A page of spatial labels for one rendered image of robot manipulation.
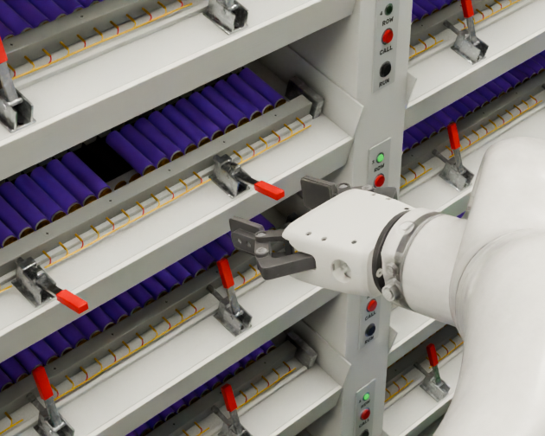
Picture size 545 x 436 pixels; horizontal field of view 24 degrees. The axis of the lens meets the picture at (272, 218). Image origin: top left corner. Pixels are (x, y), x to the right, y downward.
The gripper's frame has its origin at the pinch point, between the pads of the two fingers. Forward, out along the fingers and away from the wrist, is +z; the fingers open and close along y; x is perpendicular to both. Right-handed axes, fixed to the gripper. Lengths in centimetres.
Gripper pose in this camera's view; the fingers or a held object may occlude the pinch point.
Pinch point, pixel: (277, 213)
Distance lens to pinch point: 115.2
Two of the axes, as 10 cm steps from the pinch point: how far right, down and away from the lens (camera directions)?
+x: -1.5, -8.8, -4.5
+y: 7.0, -4.1, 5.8
